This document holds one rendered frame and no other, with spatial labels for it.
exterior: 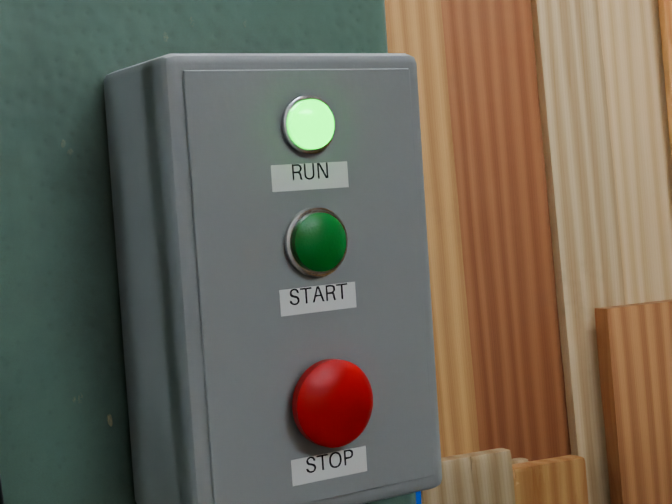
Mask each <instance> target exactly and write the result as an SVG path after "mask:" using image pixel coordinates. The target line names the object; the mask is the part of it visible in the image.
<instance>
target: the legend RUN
mask: <svg viewBox="0 0 672 504"><path fill-rule="evenodd" d="M271 178H272V192H283V191H298V190H313V189H328V188H343V187H349V183H348V168H347V161H342V162H323V163H305V164H286V165H271Z"/></svg>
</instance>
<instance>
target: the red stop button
mask: <svg viewBox="0 0 672 504"><path fill-rule="evenodd" d="M372 407H373V394H372V389H371V385H370V382H369V380H368V378H367V377H366V375H365V373H364V372H363V371H362V370H361V369H360V368H359V367H358V366H356V365H355V364H353V363H351V362H349V361H345V360H340V359H325V360H321V361H319V362H317V363H315V364H313V365H312V366H310V367H309V368H308V369H307V370H306V371H305V372H304V373H303V374H302V376H301V377H300V379H299V380H298V382H297V385H296V387H295V390H294V393H293V399H292V412H293V417H294V421H295V424H296V426H297V428H298V429H299V431H300V432H301V434H302V435H303V436H304V437H305V438H306V439H308V440H309V441H310V442H312V443H314V444H317V445H320V446H324V447H328V448H336V447H341V446H345V445H347V444H349V443H351V442H352V441H354V440H355V439H356V438H357V437H358V436H359V435H360V434H361V433H362V432H363V431H364V429H365V427H366V426H367V424H368V422H369V419H370V417H371V413H372Z"/></svg>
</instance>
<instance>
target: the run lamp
mask: <svg viewBox="0 0 672 504"><path fill-rule="evenodd" d="M281 128H282V133H283V136H284V138H285V140H286V142H287V143H288V145H289V146H290V147H291V148H292V149H294V150H295V151H297V152H299V153H302V154H315V153H319V152H321V151H323V150H324V149H325V148H326V147H327V146H328V145H329V144H330V142H331V141H332V139H333V136H334V132H335V120H334V116H333V113H332V111H331V109H330V107H329V106H328V105H327V103H325V102H324V101H323V100H322V99H320V98H318V97H316V96H313V95H304V96H299V97H297V98H295V99H293V100H292V101H290V102H289V104H288V105H287V106H286V108H285V109H284V112H283V114H282V119H281Z"/></svg>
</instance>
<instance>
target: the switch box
mask: <svg viewBox="0 0 672 504"><path fill-rule="evenodd" d="M103 84H104V97H105V110H106V123H107V137H108V150H109V163H110V176H111V190H112V203H113V216H114V229H115V243H116V256H117V269H118V282H119V296H120V309H121V322H122V335H123V348H124V362H125V375H126V388H127V401H128V415H129V428H130V441H131V454H132V468H133V481H134V494H135V501H136V503H137V504H365V503H369V502H374V501H378V500H383V499H387V498H392V497H396V496H401V495H405V494H410V493H414V492H419V491H423V490H428V489H432V488H435V487H437V486H438V485H440V484H441V481H442V466H441V450H440V434H439V417H438V401H437V385H436V369H435V353H434V337H433V321H432V305H431V289H430V273H429V256H428V240H427V224H426V208H425V192H424V176H423V160H422V144H421V128H420V112H419V95H418V79H417V63H416V61H415V58H414V57H412V56H410V55H408V54H405V53H188V54H167V55H164V56H161V57H158V58H155V59H152V60H148V61H145V62H142V63H139V64H136V65H133V66H130V67H127V68H124V69H121V70H118V71H115V72H112V73H110V74H108V75H106V77H105V80H104V83H103ZM304 95H313V96H316V97H318V98H320V99H322V100H323V101H324V102H325V103H327V105H328V106H329V107H330V109H331V111H332V113H333V116H334V120H335V132H334V136H333V139H332V141H331V142H330V144H329V145H328V146H327V147H326V148H325V149H324V150H323V151H321V152H319V153H315V154H302V153H299V152H297V151H295V150H294V149H292V148H291V147H290V146H289V145H288V143H287V142H286V140H285V138H284V136H283V133H282V128H281V119H282V114H283V112H284V109H285V108H286V106H287V105H288V104H289V102H290V101H292V100H293V99H295V98H297V97H299V96H304ZM342 161H347V168H348V183H349V187H343V188H328V189H313V190H298V191H283V192H272V178H271V165H286V164H305V163H323V162H342ZM311 207H322V208H326V209H328V210H330V211H332V212H333V213H335V214H336V215H337V216H338V217H339V218H340V220H341V221H342V223H343V225H344V226H345V229H346V232H347V239H348V246H347V251H346V255H345V257H344V260H343V261H342V263H341V265H340V266H339V267H338V268H337V269H336V270H335V271H334V272H332V273H331V274H329V275H327V276H323V277H309V276H305V275H303V274H301V273H299V272H298V271H297V270H295V269H294V268H293V266H292V265H291V264H290V262H289V260H288V259H287V256H286V253H285V248H284V236H285V231H286V229H287V226H288V224H289V222H290V221H291V219H292V218H293V217H294V216H295V215H296V214H297V213H298V212H300V211H301V210H304V209H306V208H311ZM347 282H355V290H356V306H357V307H354V308H346V309H338V310H330V311H322V312H314V313H306V314H298V315H290V316H282V317H281V309H280V294H279V290H285V289H293V288H302V287H311V286H320V285H329V284H338V283H347ZM325 359H340V360H345V361H349V362H351V363H353V364H355V365H356V366H358V367H359V368H360V369H361V370H362V371H363V372H364V373H365V375H366V377H367V378H368V380H369V382H370V385H371V389H372V394H373V407H372V413H371V417H370V419H369V422H368V424H367V426H366V427H365V429H364V431H363V432H362V433H361V434H360V435H359V436H358V437H357V438H356V439H355V440H354V441H352V442H351V443H349V444H347V445H345V446H341V447H336V448H328V447H324V446H320V445H317V444H314V443H312V442H310V441H309V440H308V439H306V438H305V437H304V436H303V435H302V434H301V432H300V431H299V429H298V428H297V426H296V424H295V421H294V417H293V412H292V399H293V393H294V390H295V387H296V385H297V382H298V380H299V379H300V377H301V376H302V374H303V373H304V372H305V371H306V370H307V369H308V368H309V367H310V366H312V365H313V364H315V363H317V362H319V361H321V360H325ZM362 446H366V459H367V471H365V472H360V473H355V474H350V475H346V476H341V477H336V478H331V479H326V480H321V481H317V482H312V483H307V484H302V485H297V486H293V484H292V469H291V460H295V459H300V458H305V457H310V456H315V455H321V454H326V453H331V452H336V451H341V450H346V449H351V448H357V447H362Z"/></svg>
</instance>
